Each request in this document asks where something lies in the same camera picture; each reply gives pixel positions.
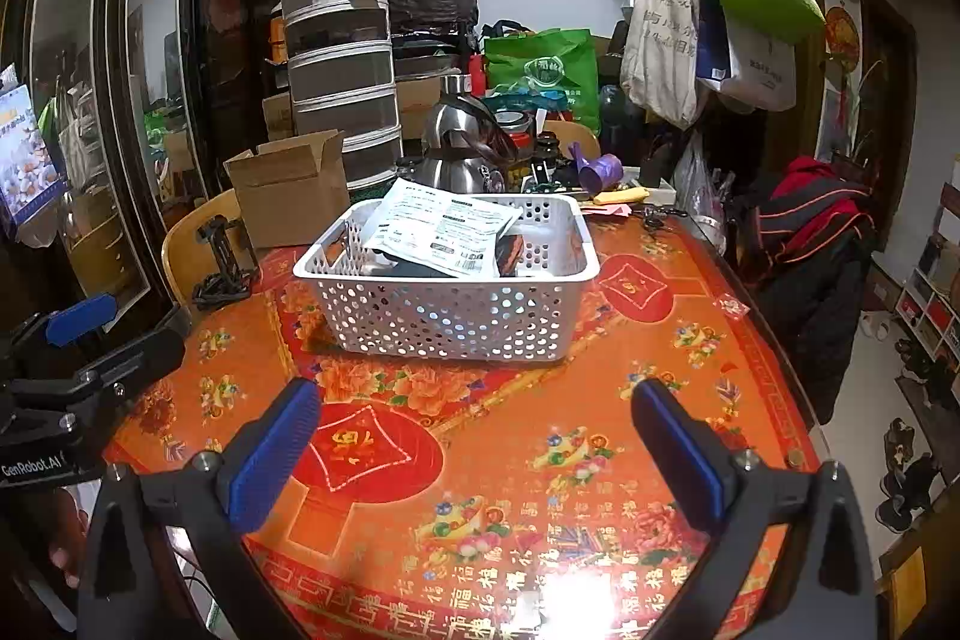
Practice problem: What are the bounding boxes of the stainless steel kettle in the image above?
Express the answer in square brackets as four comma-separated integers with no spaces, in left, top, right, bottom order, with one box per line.
[409,74,520,196]

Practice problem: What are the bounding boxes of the orange floral tablecloth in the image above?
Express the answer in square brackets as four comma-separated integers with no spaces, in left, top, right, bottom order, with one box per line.
[101,212,823,640]

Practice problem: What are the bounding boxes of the wet wipes soft pack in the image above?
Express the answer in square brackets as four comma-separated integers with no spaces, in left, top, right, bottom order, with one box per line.
[362,179,526,279]

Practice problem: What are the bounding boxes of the black clamp stand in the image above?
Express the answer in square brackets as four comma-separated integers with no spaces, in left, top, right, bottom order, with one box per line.
[196,215,253,289]

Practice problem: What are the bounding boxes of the beige printed tote bag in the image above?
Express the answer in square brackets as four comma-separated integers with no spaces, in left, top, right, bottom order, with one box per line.
[621,0,703,130]

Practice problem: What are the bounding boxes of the white and blue bag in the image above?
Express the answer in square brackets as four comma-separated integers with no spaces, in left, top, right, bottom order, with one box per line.
[697,2,797,113]

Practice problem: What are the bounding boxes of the white storage shelf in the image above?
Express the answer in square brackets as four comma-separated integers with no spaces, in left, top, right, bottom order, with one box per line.
[892,182,960,372]

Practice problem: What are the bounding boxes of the open cardboard box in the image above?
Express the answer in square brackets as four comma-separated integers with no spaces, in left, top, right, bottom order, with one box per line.
[223,130,350,250]

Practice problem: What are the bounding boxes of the red round wall ornament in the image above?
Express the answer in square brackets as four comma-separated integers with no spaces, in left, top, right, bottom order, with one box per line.
[823,6,862,61]

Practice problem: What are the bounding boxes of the black coiled cable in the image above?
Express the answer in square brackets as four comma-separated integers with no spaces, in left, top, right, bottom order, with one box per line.
[192,271,253,313]

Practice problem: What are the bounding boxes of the person's left hand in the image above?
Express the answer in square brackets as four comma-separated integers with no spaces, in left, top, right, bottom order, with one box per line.
[46,506,88,593]

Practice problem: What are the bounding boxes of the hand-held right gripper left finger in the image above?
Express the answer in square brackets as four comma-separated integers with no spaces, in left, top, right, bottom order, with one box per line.
[75,376,323,640]

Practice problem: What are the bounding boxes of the dark red cloth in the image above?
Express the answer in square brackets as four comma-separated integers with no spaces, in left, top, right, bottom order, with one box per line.
[495,231,527,278]

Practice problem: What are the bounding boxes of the red and black jacket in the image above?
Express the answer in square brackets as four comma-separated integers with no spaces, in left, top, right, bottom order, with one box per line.
[739,156,878,425]

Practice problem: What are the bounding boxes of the white perforated plastic basket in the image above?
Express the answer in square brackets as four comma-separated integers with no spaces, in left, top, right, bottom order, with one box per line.
[292,195,601,363]

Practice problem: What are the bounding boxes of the dark glossy cabinet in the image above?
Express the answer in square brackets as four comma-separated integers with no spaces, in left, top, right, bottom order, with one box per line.
[0,0,302,350]

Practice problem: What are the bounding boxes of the purple plastic scoop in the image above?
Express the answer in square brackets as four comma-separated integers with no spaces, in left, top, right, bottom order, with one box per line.
[568,141,625,196]

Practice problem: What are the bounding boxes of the stack of grey mesh tiers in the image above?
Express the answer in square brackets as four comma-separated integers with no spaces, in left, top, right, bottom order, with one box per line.
[280,0,404,193]

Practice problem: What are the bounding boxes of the blue printed poster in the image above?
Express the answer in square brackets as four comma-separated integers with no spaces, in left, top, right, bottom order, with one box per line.
[0,62,65,238]

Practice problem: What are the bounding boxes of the white tray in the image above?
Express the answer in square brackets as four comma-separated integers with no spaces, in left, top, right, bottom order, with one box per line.
[521,164,677,208]

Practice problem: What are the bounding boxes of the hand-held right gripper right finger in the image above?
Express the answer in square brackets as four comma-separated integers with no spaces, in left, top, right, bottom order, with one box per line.
[630,377,878,640]

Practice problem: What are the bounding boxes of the black shoes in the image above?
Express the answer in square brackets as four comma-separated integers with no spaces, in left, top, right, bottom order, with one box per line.
[874,415,940,530]

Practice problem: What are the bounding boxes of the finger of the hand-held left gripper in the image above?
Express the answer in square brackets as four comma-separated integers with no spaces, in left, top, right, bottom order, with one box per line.
[67,326,187,416]
[0,293,119,378]

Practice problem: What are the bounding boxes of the green printed shopping bag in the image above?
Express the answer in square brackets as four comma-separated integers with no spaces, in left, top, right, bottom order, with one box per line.
[484,29,601,136]

